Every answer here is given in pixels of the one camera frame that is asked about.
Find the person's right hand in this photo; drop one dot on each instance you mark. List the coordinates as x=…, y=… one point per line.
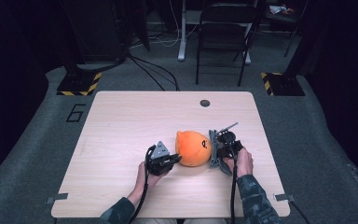
x=242, y=163

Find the striped black stand base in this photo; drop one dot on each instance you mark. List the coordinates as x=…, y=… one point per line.
x=284, y=84
x=77, y=84

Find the person's left hand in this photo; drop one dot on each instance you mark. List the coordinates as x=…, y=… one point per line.
x=144, y=180

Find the orange plush toy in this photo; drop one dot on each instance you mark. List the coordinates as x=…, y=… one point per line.
x=192, y=149

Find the dark cabinet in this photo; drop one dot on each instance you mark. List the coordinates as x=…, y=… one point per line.
x=96, y=28

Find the dark round table grommet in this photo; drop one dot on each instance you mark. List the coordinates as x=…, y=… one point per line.
x=204, y=103

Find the clutter on dark side table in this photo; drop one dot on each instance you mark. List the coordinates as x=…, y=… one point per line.
x=280, y=10

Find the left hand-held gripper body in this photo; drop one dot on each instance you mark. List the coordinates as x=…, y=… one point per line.
x=160, y=151

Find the white desk leg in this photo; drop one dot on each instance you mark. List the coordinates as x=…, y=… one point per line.
x=182, y=37

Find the grey tape strip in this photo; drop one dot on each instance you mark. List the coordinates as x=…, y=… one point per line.
x=57, y=198
x=284, y=197

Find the grey towel cloth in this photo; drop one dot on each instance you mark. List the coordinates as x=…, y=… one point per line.
x=215, y=163

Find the black folding chair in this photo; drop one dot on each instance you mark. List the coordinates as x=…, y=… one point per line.
x=225, y=34

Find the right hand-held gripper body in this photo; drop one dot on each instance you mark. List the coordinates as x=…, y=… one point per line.
x=230, y=138

